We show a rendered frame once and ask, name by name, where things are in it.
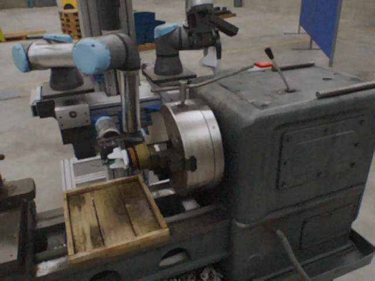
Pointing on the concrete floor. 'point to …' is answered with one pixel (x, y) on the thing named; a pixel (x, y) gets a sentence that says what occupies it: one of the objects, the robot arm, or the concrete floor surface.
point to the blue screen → (320, 24)
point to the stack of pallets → (70, 23)
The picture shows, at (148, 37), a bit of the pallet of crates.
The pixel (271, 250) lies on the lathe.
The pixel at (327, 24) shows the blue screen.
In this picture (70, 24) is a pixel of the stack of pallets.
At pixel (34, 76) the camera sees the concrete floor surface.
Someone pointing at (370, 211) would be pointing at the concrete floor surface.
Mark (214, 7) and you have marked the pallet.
